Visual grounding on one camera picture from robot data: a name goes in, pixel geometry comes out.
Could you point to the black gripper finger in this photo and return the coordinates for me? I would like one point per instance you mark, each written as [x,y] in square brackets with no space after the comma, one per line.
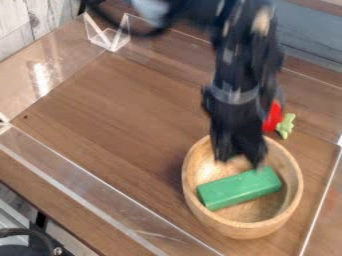
[223,146]
[254,148]

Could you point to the black device lower left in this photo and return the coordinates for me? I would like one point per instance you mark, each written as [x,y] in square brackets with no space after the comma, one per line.
[40,245]

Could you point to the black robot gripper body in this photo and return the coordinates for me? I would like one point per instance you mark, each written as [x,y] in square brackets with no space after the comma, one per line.
[237,110]

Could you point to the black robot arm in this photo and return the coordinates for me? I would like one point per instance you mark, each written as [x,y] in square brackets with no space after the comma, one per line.
[242,27]

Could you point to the brown wooden bowl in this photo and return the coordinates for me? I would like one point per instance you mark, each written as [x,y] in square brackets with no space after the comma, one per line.
[258,217]

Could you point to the clear acrylic front barrier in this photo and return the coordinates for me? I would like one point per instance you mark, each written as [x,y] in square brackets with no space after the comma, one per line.
[104,217]

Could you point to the red plush strawberry toy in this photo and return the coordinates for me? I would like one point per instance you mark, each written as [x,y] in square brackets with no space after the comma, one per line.
[278,121]

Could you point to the clear acrylic corner bracket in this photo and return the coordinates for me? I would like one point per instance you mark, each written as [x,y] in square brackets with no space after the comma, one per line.
[110,39]

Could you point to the green rectangular block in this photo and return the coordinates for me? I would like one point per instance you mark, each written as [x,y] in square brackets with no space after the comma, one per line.
[239,188]

